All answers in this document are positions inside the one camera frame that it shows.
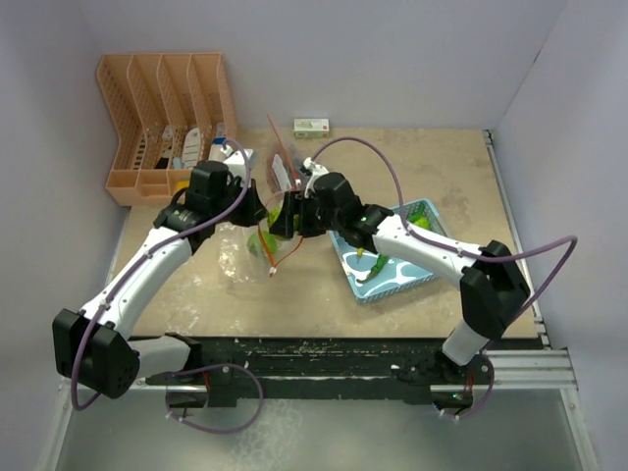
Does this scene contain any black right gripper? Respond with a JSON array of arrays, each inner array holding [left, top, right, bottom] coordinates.
[[271, 191, 342, 240]]

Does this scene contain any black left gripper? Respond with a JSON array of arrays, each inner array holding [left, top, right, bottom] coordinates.
[[210, 177, 269, 228]]

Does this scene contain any green custard apple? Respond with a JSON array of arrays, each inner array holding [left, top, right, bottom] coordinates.
[[408, 214, 432, 231], [246, 231, 287, 256]]

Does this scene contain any clear zip top bag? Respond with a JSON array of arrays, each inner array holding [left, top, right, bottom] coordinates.
[[217, 191, 303, 284], [264, 114, 315, 197]]

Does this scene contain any light blue plastic basket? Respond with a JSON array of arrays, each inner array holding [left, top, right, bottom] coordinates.
[[329, 198, 450, 304]]

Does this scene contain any green chili pepper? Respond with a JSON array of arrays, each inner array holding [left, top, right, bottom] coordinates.
[[359, 254, 390, 285]]

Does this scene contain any yellow-green custard apple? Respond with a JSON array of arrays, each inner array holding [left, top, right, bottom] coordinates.
[[267, 207, 282, 228]]

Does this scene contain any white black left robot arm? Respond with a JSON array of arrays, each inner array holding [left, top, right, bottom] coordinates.
[[52, 155, 266, 398]]

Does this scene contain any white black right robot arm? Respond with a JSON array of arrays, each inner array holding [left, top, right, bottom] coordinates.
[[269, 172, 530, 384]]

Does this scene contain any white blue box in organizer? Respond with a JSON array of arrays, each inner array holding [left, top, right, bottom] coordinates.
[[208, 123, 227, 162]]

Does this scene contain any white bottle in organizer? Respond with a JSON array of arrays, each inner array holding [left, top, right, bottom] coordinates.
[[181, 128, 201, 169]]

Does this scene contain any small green white box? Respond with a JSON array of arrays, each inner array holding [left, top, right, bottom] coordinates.
[[293, 118, 330, 139]]

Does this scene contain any orange plastic file organizer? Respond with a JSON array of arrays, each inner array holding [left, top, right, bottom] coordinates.
[[97, 52, 238, 206]]

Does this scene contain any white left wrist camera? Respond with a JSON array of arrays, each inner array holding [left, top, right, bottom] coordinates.
[[221, 145, 257, 179]]

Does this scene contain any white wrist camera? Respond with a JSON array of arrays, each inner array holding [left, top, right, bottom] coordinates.
[[221, 145, 257, 179], [301, 157, 329, 198]]

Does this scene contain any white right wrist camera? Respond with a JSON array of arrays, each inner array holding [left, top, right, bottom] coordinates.
[[301, 157, 329, 198]]

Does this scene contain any black metal base frame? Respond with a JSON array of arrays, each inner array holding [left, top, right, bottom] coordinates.
[[146, 337, 495, 409]]

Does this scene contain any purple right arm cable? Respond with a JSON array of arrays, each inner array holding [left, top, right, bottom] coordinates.
[[308, 135, 579, 423]]

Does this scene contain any aluminium rail frame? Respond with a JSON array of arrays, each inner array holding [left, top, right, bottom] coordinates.
[[480, 129, 600, 471]]

